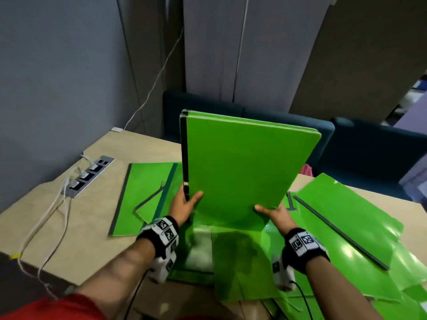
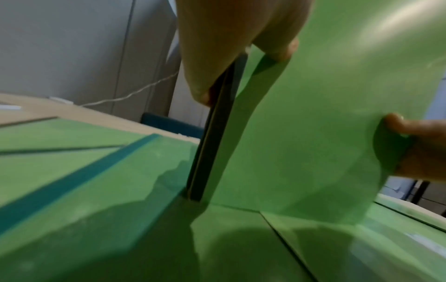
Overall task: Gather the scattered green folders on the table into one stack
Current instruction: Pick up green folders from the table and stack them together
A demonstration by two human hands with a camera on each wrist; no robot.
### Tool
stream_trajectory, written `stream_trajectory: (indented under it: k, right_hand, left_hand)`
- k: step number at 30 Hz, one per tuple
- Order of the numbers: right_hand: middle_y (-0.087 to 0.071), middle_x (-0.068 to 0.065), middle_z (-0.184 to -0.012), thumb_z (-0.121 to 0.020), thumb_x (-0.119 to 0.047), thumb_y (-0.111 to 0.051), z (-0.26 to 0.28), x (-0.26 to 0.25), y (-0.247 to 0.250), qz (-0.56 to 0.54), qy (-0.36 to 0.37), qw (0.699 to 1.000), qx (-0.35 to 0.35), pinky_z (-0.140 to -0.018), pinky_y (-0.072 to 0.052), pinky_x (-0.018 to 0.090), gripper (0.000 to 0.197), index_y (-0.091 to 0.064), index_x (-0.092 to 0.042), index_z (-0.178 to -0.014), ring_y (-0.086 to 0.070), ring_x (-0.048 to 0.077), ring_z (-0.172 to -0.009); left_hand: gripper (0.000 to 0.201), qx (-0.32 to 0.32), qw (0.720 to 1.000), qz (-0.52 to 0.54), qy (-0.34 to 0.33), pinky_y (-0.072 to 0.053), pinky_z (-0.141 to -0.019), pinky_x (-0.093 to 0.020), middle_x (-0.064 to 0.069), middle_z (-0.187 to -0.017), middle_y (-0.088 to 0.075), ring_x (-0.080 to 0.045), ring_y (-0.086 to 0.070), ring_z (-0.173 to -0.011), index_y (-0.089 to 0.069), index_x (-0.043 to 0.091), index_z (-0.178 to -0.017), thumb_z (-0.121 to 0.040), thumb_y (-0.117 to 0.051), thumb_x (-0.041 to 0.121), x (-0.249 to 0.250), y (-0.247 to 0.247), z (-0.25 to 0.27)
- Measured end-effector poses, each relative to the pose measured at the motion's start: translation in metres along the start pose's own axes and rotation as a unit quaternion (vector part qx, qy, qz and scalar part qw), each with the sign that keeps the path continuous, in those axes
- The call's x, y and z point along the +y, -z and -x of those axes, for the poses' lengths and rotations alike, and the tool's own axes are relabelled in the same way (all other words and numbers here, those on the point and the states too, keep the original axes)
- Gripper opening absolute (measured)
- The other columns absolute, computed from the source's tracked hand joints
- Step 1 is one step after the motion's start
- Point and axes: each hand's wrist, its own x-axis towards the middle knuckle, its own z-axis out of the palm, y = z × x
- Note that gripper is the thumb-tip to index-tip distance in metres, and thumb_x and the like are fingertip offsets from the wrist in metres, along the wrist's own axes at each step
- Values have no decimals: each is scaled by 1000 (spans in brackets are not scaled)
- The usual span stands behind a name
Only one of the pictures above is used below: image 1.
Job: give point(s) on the person's right forearm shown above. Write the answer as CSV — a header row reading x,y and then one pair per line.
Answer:
x,y
337,293

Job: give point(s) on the grey partition panel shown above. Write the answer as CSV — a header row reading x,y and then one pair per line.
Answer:
x,y
210,46

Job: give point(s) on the taupe partition panel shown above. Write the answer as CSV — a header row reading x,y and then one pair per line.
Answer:
x,y
367,56

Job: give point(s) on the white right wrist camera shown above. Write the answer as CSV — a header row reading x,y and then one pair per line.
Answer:
x,y
282,273

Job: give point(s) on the table power socket strip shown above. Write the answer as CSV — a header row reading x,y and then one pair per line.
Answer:
x,y
74,193

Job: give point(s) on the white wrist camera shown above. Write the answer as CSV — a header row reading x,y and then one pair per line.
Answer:
x,y
161,268
282,273

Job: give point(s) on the person's right hand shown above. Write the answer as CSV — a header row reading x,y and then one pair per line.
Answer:
x,y
280,218

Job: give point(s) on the stack of gathered green folders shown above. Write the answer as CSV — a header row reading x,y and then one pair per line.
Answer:
x,y
240,163

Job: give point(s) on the black right wristband with markers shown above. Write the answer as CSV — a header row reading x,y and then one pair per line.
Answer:
x,y
303,246

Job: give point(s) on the red ribbed cushion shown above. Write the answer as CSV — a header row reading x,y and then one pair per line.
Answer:
x,y
306,171

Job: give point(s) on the pile of green folders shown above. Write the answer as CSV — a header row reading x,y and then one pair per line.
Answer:
x,y
350,223

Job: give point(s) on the black left wristband with markers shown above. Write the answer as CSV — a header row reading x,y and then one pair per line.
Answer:
x,y
160,233

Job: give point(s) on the person's left forearm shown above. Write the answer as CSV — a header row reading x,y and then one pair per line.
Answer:
x,y
116,279

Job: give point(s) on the red shirt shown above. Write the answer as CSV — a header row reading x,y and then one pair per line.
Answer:
x,y
50,309

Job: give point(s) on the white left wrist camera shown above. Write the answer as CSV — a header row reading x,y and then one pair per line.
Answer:
x,y
161,268

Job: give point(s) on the person's left hand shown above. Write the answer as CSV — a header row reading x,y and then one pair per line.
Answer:
x,y
181,208

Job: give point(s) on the dark teal sofa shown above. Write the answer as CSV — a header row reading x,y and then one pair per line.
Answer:
x,y
170,113

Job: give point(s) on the black wristband with markers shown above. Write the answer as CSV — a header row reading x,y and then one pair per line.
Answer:
x,y
303,246
160,233

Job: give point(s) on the dark teal armchair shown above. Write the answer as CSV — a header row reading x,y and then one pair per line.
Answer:
x,y
367,153

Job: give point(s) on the lavender board with taped papers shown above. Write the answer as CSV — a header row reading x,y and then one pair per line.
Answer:
x,y
413,123

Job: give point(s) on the small white adapter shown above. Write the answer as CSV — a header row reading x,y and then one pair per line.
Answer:
x,y
117,129

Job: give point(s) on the white plug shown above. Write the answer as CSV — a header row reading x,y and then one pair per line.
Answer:
x,y
84,175
75,183
94,167

